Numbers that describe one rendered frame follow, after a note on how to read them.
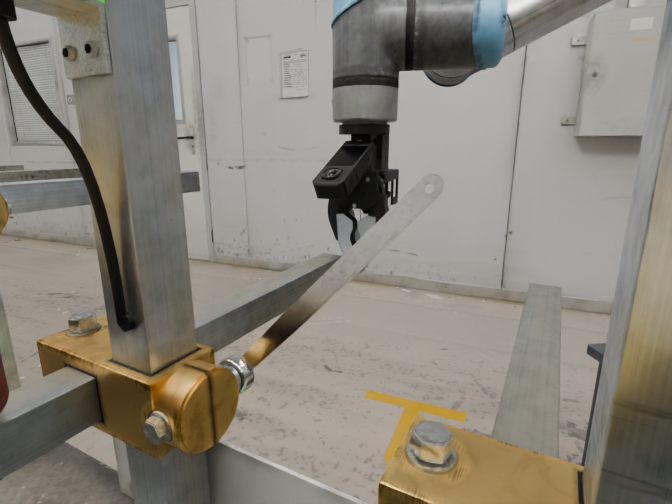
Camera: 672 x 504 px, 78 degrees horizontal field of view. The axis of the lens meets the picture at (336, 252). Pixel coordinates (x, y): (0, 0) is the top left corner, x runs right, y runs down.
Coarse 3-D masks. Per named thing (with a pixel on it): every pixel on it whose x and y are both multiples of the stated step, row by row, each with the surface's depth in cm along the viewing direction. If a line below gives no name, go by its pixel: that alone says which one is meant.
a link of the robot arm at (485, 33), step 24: (408, 0) 50; (432, 0) 49; (456, 0) 49; (480, 0) 48; (504, 0) 48; (408, 24) 50; (432, 24) 49; (456, 24) 49; (480, 24) 48; (504, 24) 49; (408, 48) 51; (432, 48) 51; (456, 48) 50; (480, 48) 50; (456, 72) 56
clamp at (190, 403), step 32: (64, 352) 26; (96, 352) 26; (192, 352) 26; (96, 384) 25; (128, 384) 24; (160, 384) 23; (192, 384) 23; (224, 384) 25; (128, 416) 24; (160, 416) 23; (192, 416) 23; (224, 416) 25; (160, 448) 24; (192, 448) 23
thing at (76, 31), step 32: (0, 0) 16; (32, 0) 18; (64, 0) 18; (96, 0) 19; (0, 32) 17; (64, 32) 20; (96, 32) 19; (64, 64) 21; (96, 64) 20; (32, 96) 18; (64, 128) 19; (96, 192) 21; (128, 320) 23
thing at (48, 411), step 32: (320, 256) 53; (256, 288) 41; (288, 288) 43; (224, 320) 35; (256, 320) 39; (32, 384) 24; (64, 384) 24; (0, 416) 22; (32, 416) 22; (64, 416) 24; (96, 416) 25; (0, 448) 21; (32, 448) 22; (0, 480) 21
